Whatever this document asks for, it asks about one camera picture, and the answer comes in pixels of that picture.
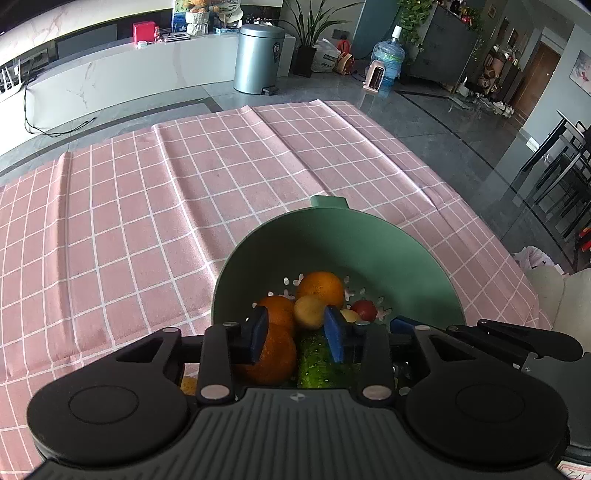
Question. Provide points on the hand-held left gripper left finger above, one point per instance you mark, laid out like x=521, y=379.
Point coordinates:
x=258, y=339

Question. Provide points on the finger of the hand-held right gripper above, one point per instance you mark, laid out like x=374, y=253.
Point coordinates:
x=401, y=324
x=517, y=339

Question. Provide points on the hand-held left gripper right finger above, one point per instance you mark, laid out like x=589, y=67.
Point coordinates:
x=334, y=334

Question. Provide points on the brown longan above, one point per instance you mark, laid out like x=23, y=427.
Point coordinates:
x=310, y=313
x=349, y=316

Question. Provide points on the orange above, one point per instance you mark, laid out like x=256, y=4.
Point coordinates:
x=318, y=288
x=277, y=360
x=274, y=316

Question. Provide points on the green cucumber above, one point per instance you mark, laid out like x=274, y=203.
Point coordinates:
x=318, y=364

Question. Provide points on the red cherry tomato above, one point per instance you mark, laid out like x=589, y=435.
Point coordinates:
x=364, y=310

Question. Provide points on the green colander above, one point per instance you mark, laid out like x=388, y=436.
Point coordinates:
x=323, y=240

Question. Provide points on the beige sofa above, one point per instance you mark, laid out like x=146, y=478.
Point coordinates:
x=568, y=295

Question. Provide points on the black dining chair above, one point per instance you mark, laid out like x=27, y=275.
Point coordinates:
x=558, y=152
x=577, y=230

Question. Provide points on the pink checked tablecloth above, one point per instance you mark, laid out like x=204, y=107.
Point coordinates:
x=138, y=207

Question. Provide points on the brown door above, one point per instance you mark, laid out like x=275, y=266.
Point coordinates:
x=535, y=83

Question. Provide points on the blue water bottle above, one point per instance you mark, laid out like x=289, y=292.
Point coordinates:
x=390, y=57

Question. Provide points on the red bag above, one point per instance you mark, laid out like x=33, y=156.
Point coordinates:
x=345, y=60

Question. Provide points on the white plastic bag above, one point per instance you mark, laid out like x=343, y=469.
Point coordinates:
x=325, y=57

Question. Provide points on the silver trash can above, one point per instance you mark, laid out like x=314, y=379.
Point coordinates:
x=256, y=60

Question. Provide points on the grey cabinet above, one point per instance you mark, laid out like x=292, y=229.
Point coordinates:
x=443, y=46

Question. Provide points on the long-leaf potted plant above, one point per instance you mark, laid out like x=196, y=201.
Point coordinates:
x=307, y=50

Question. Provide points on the white television cabinet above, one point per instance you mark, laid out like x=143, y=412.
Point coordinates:
x=138, y=74

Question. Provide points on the hanging vine plant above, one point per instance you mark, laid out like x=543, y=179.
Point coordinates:
x=415, y=18

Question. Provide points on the teddy bear bouquet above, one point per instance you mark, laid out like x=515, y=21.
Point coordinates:
x=196, y=21

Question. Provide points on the red box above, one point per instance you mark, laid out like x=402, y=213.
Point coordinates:
x=144, y=32

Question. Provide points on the round hand fan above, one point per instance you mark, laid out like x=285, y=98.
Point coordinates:
x=226, y=11

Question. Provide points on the white router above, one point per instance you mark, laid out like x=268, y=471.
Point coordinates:
x=9, y=81

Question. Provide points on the wall picture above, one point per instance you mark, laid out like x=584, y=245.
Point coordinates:
x=581, y=74

